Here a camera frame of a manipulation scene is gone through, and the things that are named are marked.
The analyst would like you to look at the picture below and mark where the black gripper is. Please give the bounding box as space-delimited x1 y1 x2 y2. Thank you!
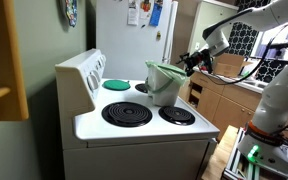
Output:
176 49 215 75

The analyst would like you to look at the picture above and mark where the white and green bin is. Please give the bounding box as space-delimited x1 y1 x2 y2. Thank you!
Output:
144 60 188 108

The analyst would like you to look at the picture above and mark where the brown cardboard box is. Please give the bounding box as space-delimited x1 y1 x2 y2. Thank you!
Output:
213 52 254 79

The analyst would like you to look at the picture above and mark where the tall white cabinet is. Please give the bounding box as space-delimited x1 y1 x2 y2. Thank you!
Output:
187 0 239 69

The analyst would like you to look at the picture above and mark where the black coil stove burner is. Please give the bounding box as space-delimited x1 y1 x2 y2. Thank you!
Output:
100 101 154 129
157 105 196 127
134 82 149 95

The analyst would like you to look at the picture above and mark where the blue paper flyer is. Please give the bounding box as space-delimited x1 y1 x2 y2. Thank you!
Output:
149 0 164 28

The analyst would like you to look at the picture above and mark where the white refrigerator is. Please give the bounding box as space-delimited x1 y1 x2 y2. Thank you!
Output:
95 0 180 81

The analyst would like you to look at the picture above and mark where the wooden kitchen base cabinet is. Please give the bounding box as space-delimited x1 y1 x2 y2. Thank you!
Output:
187 71 288 143

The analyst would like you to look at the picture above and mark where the paper with red picture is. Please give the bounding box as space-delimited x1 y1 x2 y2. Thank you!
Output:
139 0 154 20

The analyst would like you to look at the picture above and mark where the white paper note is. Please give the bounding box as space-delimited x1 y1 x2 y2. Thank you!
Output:
127 0 140 27

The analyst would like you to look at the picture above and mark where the green round lid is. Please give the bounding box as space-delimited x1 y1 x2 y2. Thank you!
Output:
102 78 132 92

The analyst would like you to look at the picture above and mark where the white electric stove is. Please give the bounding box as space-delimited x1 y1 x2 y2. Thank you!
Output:
54 48 221 180

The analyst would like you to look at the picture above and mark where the colourful hanging pot holder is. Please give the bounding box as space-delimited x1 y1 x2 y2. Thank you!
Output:
64 0 79 28

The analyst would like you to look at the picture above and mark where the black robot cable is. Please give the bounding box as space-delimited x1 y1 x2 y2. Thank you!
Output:
197 21 288 84

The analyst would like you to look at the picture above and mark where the black mounted camera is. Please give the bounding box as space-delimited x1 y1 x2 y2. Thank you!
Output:
265 40 288 58

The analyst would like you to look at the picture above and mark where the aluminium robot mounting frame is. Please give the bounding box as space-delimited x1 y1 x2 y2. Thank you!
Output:
222 127 288 180

